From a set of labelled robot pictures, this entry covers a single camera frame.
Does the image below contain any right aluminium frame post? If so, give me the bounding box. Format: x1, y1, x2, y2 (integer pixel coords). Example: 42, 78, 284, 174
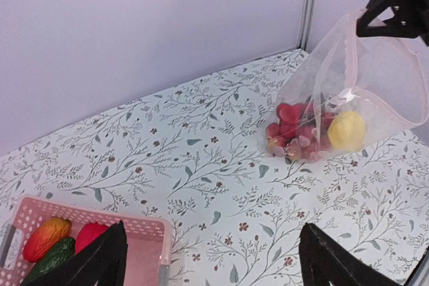
296, 0, 315, 51

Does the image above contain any floral table mat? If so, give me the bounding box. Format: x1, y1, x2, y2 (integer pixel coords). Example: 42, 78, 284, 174
1, 50, 428, 285

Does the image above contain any pink plastic basket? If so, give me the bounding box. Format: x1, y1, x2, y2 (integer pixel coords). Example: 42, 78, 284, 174
1, 196, 172, 285

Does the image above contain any clear zip top bag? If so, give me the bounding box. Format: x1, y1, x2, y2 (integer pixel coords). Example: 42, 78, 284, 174
262, 10, 428, 160

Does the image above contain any yellow toy pepper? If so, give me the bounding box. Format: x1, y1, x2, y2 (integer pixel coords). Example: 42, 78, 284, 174
327, 111, 366, 152

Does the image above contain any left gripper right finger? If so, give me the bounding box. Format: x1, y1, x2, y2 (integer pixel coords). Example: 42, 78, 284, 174
300, 223, 397, 286

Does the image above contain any green toy cucumber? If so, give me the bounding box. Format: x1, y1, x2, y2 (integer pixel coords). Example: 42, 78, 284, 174
21, 236, 75, 285

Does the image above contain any red toy apple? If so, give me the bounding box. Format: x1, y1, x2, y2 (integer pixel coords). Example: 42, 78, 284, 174
74, 222, 109, 254

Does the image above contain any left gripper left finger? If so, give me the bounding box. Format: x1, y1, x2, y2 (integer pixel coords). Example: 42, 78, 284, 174
29, 221, 128, 286

